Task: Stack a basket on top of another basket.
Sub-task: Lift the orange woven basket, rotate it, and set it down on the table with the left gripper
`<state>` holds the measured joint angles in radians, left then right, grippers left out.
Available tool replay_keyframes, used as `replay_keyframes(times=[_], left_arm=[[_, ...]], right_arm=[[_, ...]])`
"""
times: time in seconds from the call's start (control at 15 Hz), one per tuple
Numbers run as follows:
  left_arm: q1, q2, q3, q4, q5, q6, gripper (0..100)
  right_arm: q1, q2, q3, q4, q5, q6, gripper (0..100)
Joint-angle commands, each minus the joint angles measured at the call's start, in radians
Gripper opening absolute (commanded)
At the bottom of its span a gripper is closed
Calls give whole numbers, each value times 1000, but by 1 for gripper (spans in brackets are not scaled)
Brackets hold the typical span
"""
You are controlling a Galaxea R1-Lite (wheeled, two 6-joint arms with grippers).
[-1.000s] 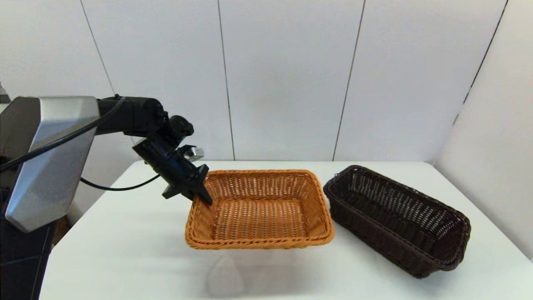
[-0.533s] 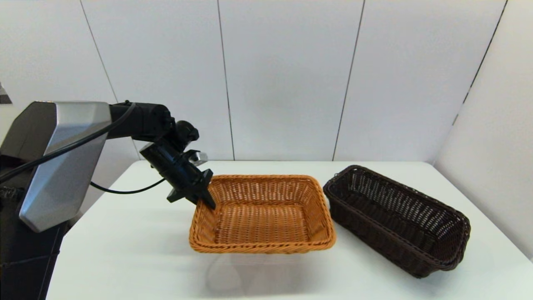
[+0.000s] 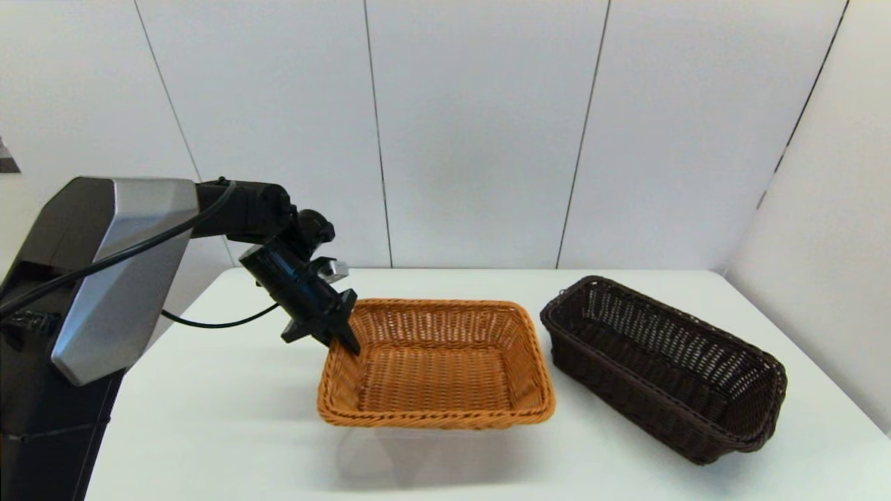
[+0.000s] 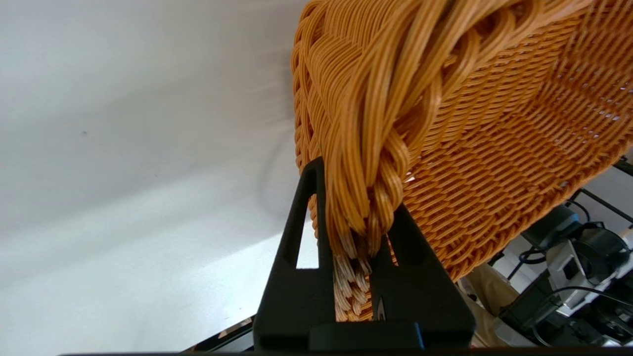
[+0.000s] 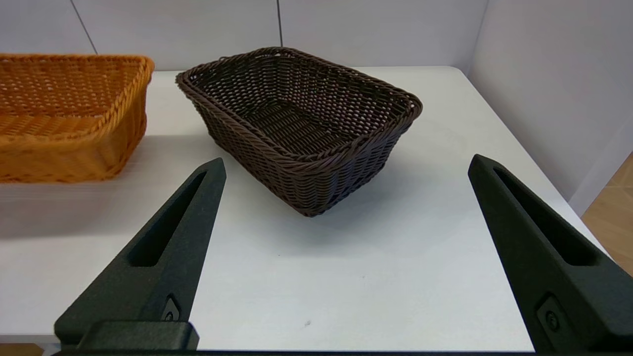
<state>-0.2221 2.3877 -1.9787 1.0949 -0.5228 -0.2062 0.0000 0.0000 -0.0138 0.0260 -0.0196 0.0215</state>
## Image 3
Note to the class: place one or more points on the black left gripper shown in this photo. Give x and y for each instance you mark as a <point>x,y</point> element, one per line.
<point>292,285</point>

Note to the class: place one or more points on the grey wall fixture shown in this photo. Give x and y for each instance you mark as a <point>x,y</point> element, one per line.
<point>8,163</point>

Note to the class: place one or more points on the dark brown wicker basket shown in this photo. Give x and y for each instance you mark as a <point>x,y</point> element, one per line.
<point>626,390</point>

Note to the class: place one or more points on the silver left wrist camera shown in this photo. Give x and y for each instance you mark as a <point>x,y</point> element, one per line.
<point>333,268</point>

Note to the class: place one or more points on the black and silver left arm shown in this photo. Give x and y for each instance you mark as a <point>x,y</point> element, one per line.
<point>118,292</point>

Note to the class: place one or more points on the orange wicker basket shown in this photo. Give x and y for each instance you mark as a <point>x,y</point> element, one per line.
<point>431,410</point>

